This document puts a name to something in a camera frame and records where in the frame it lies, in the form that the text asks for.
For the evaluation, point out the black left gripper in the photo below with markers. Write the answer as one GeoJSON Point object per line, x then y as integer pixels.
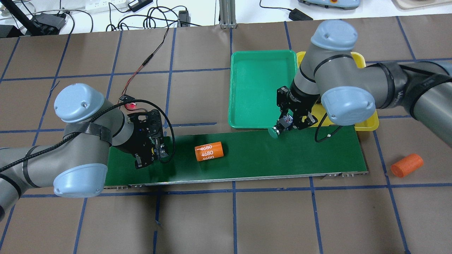
{"type": "Point", "coordinates": [137, 146]}

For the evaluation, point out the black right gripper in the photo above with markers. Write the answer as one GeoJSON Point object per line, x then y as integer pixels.
{"type": "Point", "coordinates": [298, 103]}

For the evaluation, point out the green push button apart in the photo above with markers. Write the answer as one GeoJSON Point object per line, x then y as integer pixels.
{"type": "Point", "coordinates": [284, 123]}

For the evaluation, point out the orange cylinder with label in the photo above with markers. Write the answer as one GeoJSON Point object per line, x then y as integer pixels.
{"type": "Point", "coordinates": [209, 151]}

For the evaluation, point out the plain orange cylinder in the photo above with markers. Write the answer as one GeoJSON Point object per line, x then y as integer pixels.
{"type": "Point", "coordinates": [407, 165]}

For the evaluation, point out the green push button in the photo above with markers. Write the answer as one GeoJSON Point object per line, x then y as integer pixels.
{"type": "Point", "coordinates": [159, 150]}

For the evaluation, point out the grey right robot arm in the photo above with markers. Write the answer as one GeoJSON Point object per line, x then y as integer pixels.
{"type": "Point", "coordinates": [350, 95]}

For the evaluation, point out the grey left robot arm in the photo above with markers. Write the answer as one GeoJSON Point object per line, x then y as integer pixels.
{"type": "Point", "coordinates": [77, 166]}

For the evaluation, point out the green conveyor belt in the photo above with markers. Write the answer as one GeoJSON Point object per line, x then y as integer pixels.
{"type": "Point", "coordinates": [252, 155]}

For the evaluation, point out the green plastic tray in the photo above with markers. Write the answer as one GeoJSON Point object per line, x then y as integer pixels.
{"type": "Point", "coordinates": [254, 79]}

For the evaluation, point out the small black controller board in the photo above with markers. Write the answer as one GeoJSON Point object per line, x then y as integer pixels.
{"type": "Point", "coordinates": [127, 98]}

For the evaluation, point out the yellow plastic tray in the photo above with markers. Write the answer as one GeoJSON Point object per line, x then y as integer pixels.
{"type": "Point", "coordinates": [368, 125]}

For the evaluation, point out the black power adapter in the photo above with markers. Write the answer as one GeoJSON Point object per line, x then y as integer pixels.
{"type": "Point", "coordinates": [297, 15]}

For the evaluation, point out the blue teach pendant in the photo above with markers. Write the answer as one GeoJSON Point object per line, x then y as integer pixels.
{"type": "Point", "coordinates": [339, 4]}

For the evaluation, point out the white power strip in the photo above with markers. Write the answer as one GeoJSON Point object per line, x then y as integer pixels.
{"type": "Point", "coordinates": [97, 6]}

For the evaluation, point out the aluminium frame post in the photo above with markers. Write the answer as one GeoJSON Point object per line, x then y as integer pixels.
{"type": "Point", "coordinates": [227, 14]}

